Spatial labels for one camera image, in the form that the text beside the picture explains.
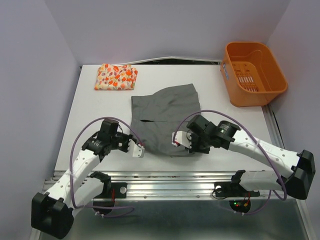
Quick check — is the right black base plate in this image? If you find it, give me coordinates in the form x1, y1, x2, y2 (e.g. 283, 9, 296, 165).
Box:
213, 181, 260, 198

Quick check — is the aluminium rail frame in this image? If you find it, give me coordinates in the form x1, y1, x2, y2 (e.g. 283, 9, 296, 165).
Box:
29, 104, 316, 240

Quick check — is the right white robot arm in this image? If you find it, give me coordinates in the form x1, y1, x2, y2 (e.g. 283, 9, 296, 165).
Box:
186, 115, 316, 200

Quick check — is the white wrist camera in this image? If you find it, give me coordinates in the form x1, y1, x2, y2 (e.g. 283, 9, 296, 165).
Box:
172, 131, 192, 149
128, 139, 145, 158

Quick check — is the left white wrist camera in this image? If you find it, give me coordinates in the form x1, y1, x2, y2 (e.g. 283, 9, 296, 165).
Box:
128, 139, 145, 158

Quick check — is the grey skirt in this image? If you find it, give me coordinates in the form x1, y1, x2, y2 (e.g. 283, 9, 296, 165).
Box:
130, 84, 201, 157

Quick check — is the orange plastic basket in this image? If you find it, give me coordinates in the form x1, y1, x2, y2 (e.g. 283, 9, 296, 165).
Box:
220, 41, 288, 107

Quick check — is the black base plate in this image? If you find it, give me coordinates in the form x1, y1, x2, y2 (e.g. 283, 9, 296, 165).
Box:
95, 182, 127, 200
213, 181, 260, 198

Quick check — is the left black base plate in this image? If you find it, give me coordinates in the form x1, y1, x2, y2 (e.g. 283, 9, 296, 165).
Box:
95, 182, 127, 200

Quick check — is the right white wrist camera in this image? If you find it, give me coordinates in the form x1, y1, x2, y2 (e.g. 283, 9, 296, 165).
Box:
172, 131, 192, 149

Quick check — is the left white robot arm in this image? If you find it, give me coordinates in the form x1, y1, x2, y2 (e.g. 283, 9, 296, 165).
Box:
31, 117, 145, 240

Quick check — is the floral orange skirt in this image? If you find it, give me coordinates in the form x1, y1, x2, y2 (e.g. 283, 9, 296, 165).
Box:
94, 63, 138, 91

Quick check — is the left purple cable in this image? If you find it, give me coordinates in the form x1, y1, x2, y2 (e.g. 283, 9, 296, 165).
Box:
70, 116, 146, 218

